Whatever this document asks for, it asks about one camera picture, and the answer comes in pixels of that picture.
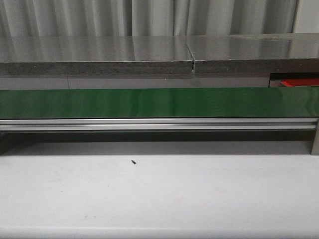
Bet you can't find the grey right table slab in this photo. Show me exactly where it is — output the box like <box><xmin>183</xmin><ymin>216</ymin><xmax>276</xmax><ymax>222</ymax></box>
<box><xmin>186</xmin><ymin>33</ymin><xmax>319</xmax><ymax>75</ymax></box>

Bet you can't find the grey table slab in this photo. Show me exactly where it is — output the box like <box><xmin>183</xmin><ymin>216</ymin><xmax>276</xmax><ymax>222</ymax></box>
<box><xmin>186</xmin><ymin>33</ymin><xmax>319</xmax><ymax>75</ymax></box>
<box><xmin>0</xmin><ymin>36</ymin><xmax>193</xmax><ymax>76</ymax></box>

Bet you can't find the green conveyor belt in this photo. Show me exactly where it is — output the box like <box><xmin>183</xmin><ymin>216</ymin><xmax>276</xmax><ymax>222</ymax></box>
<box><xmin>0</xmin><ymin>87</ymin><xmax>319</xmax><ymax>119</ymax></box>

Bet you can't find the red plastic tray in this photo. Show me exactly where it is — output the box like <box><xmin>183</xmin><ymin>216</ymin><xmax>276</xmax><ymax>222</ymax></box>
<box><xmin>281</xmin><ymin>78</ymin><xmax>319</xmax><ymax>87</ymax></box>

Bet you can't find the grey left table slab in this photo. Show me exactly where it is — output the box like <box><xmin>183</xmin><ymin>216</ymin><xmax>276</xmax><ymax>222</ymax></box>
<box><xmin>0</xmin><ymin>36</ymin><xmax>193</xmax><ymax>76</ymax></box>

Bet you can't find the right conveyor support leg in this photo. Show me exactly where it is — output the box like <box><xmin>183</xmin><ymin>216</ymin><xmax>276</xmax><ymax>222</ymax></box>
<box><xmin>311</xmin><ymin>121</ymin><xmax>319</xmax><ymax>155</ymax></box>

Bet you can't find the grey pleated curtain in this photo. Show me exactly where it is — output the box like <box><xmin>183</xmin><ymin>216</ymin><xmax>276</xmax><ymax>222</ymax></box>
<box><xmin>0</xmin><ymin>0</ymin><xmax>298</xmax><ymax>37</ymax></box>

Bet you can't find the aluminium conveyor frame rail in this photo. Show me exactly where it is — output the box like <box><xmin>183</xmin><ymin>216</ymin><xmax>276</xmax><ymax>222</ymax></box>
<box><xmin>0</xmin><ymin>118</ymin><xmax>319</xmax><ymax>131</ymax></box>

